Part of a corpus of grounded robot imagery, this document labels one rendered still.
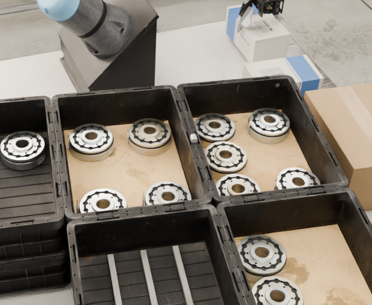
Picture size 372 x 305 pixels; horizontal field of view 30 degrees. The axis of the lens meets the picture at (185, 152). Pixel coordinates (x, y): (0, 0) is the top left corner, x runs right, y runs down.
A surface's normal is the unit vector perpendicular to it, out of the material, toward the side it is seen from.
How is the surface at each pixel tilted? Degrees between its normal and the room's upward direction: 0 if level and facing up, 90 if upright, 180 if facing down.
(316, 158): 90
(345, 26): 0
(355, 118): 0
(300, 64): 0
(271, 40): 90
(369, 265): 90
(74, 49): 44
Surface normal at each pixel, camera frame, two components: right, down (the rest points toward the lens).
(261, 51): 0.39, 0.64
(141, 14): -0.58, -0.36
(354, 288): 0.06, -0.73
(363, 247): -0.98, 0.11
